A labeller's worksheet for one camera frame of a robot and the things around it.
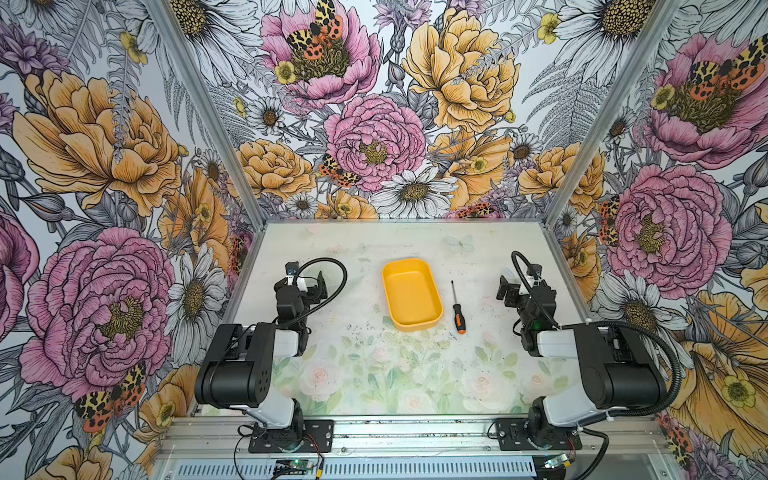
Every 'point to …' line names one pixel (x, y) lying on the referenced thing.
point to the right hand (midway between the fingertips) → (516, 285)
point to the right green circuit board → (555, 461)
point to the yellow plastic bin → (412, 295)
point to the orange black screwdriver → (459, 318)
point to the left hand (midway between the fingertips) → (306, 281)
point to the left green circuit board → (294, 467)
